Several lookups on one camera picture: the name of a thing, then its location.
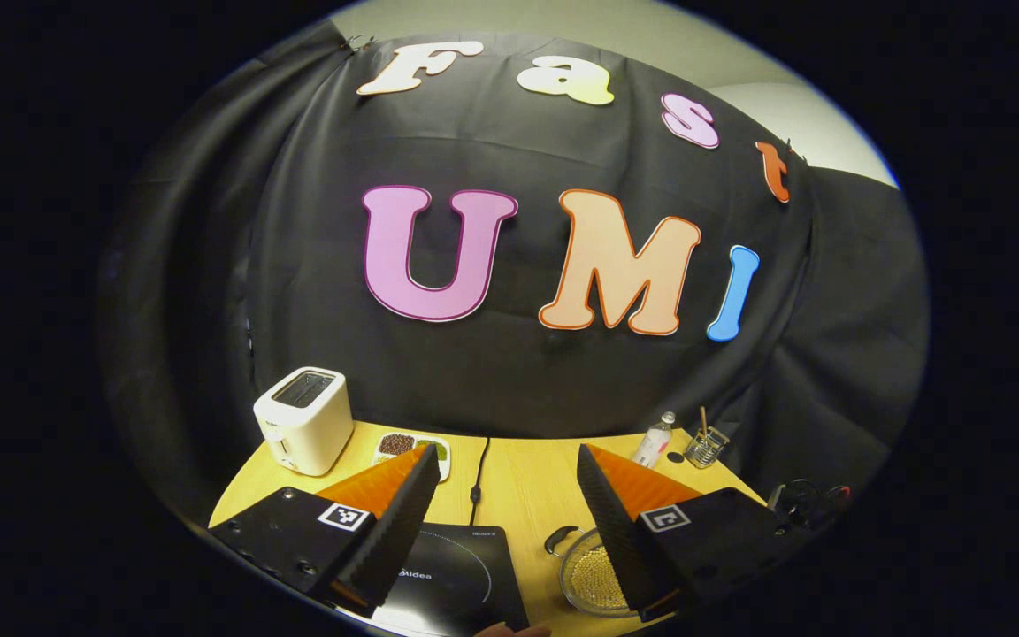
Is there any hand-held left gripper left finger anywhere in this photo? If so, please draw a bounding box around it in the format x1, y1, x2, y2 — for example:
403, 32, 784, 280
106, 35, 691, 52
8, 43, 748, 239
209, 442, 442, 618

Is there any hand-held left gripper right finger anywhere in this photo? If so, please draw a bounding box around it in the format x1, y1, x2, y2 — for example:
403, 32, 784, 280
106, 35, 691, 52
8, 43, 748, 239
577, 442, 799, 623

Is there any stainless steel pot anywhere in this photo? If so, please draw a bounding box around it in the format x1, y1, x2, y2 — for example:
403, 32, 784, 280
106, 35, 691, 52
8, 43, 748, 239
545, 526, 643, 618

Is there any black induction cooktop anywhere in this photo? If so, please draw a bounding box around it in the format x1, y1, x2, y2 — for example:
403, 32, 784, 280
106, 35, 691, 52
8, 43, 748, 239
377, 522, 530, 634

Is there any pile of yellow soybeans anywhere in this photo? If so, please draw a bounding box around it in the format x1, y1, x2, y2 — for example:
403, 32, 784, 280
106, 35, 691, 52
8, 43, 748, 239
567, 544, 631, 611

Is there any white divided plate of beans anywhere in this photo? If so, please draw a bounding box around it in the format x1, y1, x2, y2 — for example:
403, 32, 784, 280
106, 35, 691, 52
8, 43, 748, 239
373, 432, 452, 483

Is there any clear bottle with pink label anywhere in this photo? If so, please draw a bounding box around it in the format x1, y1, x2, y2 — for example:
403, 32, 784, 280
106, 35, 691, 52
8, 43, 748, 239
632, 411, 677, 468

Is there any white toaster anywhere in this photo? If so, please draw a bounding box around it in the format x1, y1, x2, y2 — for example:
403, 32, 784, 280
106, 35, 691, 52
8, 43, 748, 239
253, 366, 356, 477

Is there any black power cable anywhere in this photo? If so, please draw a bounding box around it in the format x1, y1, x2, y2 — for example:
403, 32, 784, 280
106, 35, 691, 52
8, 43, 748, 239
469, 438, 491, 527

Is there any wire mesh holder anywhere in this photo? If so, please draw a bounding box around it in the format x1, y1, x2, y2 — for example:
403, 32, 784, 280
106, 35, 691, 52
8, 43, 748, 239
685, 426, 730, 470

